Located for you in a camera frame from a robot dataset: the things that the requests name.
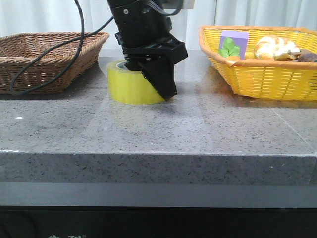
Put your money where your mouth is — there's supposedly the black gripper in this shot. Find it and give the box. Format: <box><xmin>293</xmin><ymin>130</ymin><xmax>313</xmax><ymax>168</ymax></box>
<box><xmin>115</xmin><ymin>33</ymin><xmax>187</xmax><ymax>101</ymax></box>

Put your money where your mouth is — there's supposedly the yellow tape roll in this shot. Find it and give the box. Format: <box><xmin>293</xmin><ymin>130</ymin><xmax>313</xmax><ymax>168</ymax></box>
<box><xmin>107</xmin><ymin>60</ymin><xmax>164</xmax><ymax>105</ymax></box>

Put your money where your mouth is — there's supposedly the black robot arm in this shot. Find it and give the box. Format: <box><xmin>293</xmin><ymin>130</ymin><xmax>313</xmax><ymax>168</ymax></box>
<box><xmin>107</xmin><ymin>0</ymin><xmax>188</xmax><ymax>101</ymax></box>

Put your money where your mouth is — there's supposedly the orange toy carrot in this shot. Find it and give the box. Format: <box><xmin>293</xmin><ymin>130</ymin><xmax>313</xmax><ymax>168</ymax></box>
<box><xmin>226</xmin><ymin>55</ymin><xmax>241</xmax><ymax>62</ymax></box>

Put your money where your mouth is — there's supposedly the purple box with leaf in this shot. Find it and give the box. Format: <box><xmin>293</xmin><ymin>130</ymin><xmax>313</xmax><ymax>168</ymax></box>
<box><xmin>218</xmin><ymin>30</ymin><xmax>249</xmax><ymax>60</ymax></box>

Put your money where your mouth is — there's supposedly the yellow wicker basket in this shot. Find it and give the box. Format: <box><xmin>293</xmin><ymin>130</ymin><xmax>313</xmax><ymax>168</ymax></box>
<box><xmin>199</xmin><ymin>25</ymin><xmax>317</xmax><ymax>101</ymax></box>

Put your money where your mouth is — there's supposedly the toy croissant bread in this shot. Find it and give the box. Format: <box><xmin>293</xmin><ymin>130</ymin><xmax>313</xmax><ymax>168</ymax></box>
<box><xmin>254</xmin><ymin>35</ymin><xmax>301</xmax><ymax>61</ymax></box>

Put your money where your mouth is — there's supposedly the brown wicker basket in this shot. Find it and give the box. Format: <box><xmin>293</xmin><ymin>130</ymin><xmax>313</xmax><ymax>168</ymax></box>
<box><xmin>0</xmin><ymin>32</ymin><xmax>109</xmax><ymax>94</ymax></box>

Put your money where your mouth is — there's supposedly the white curtain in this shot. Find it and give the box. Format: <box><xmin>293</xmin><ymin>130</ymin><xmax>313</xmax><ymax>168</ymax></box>
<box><xmin>0</xmin><ymin>0</ymin><xmax>317</xmax><ymax>50</ymax></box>

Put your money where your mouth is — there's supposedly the dark brown toy item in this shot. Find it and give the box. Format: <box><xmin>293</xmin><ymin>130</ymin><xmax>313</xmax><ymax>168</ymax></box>
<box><xmin>297</xmin><ymin>49</ymin><xmax>317</xmax><ymax>62</ymax></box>

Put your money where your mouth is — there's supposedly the black cable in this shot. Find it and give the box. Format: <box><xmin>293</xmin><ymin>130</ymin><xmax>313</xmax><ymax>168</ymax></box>
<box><xmin>10</xmin><ymin>0</ymin><xmax>185</xmax><ymax>96</ymax></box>

